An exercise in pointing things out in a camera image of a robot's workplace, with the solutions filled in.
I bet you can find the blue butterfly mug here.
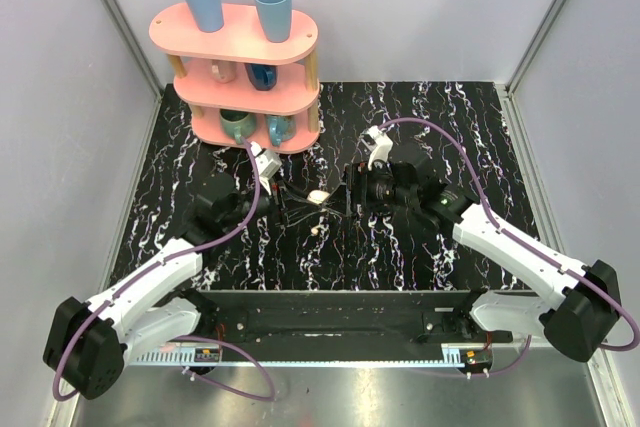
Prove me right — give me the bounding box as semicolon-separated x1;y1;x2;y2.
266;115;297;147

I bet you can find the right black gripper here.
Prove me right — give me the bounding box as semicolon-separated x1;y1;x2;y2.
322;159;418;216

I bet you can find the green ceramic mug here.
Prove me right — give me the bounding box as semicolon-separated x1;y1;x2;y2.
219;109;257;145

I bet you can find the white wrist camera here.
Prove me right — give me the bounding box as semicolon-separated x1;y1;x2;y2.
250;141;282;195
361;126;393;170

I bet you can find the right controller board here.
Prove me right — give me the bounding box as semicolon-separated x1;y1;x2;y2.
464;349;493;365

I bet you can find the pink three-tier wooden shelf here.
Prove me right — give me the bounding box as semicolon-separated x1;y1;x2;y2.
149;3;320;154

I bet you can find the dark blue mug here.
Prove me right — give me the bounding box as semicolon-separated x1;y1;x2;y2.
245;63;277;91

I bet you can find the controller board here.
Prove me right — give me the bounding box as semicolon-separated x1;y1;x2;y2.
194;346;221;364
464;349;493;365

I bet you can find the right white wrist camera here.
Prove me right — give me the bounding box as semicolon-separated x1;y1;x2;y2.
361;126;393;170

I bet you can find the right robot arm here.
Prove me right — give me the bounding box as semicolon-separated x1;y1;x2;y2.
323;159;621;362

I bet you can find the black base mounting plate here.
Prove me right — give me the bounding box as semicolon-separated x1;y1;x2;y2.
184;289;513;364

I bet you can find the left controller board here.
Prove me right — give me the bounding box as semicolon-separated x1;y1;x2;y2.
194;346;221;364

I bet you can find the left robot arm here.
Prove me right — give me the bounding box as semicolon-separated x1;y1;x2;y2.
43;174;329;401

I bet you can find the short light blue cup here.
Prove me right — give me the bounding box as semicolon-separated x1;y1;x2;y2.
254;0;292;43

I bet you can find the beige earbud charging case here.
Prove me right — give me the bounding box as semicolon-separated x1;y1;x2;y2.
307;190;330;205

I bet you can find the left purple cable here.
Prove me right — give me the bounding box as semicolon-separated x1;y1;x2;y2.
52;139;277;402

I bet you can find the pink mug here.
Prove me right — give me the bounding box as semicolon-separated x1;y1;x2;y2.
211;60;237;84

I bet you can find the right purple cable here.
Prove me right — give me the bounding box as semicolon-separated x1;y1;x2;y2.
372;117;640;378

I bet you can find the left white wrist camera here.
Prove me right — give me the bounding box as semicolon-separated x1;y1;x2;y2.
250;141;282;195

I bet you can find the purple cable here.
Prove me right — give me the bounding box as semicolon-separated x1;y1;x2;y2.
52;139;277;402
372;117;640;378

